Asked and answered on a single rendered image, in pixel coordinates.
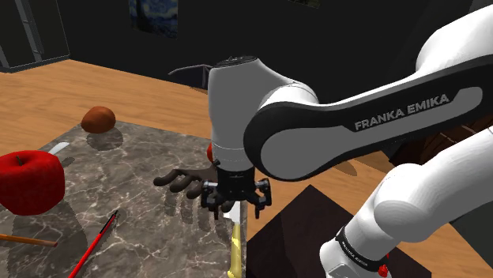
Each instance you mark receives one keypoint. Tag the small red round object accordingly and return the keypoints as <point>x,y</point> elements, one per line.
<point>210,153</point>

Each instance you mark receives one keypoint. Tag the large red apple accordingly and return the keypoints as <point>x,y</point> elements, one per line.
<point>29,183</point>

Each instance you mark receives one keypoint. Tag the blue swirly wall picture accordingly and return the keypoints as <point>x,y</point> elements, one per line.
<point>154,17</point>

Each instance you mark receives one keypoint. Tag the brown egg-shaped object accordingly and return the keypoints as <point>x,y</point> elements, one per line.
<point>98,120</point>

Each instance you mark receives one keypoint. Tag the dark robot stand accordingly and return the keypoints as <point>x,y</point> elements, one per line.
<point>292,238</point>

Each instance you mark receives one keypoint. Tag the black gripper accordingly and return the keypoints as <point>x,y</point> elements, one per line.
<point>235,185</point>

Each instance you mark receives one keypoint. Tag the dark brown hand-shaped object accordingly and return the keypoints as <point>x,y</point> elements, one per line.
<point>185,180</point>

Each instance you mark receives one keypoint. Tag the dark chair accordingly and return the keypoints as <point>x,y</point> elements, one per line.
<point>192,75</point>

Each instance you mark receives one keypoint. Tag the orange wooden pencil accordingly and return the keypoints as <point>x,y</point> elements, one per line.
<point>27,240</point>

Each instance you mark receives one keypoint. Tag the dark green wall picture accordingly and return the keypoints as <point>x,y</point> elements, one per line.
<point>306,2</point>

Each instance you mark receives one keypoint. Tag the dark brown furniture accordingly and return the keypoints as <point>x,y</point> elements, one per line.
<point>439,144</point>

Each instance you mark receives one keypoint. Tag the dark cabinet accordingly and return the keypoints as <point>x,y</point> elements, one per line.
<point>30,34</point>

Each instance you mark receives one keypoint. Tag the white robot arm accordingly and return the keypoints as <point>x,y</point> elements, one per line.
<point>385,115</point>

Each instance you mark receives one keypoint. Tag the red pencil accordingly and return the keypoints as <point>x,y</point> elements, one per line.
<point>94,244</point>

